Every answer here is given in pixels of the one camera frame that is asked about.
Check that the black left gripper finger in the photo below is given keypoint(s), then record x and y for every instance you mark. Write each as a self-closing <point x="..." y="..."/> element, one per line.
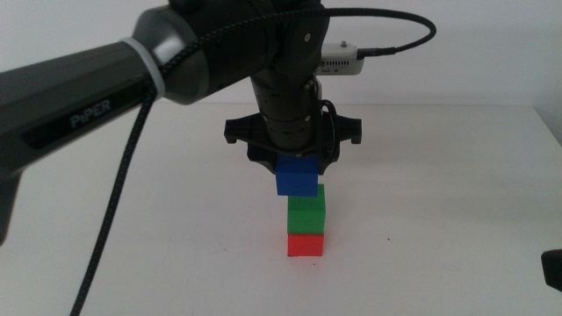
<point x="327" y="161"/>
<point x="262" y="157"/>

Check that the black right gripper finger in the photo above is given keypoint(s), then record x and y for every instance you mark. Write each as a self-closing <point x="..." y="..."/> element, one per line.
<point x="553" y="270"/>

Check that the blue cube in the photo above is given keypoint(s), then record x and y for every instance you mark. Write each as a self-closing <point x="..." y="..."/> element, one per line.
<point x="296" y="177"/>

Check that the green cube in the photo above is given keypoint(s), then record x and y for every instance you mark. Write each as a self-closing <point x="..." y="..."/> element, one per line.
<point x="306" y="213"/>

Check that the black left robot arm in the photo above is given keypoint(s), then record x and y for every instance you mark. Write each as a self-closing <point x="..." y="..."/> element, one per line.
<point x="66" y="101"/>

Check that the red cube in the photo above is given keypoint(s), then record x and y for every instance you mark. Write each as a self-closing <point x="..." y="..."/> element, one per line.
<point x="306" y="245"/>

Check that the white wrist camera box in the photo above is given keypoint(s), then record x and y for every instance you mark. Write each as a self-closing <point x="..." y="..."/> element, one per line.
<point x="344" y="59"/>

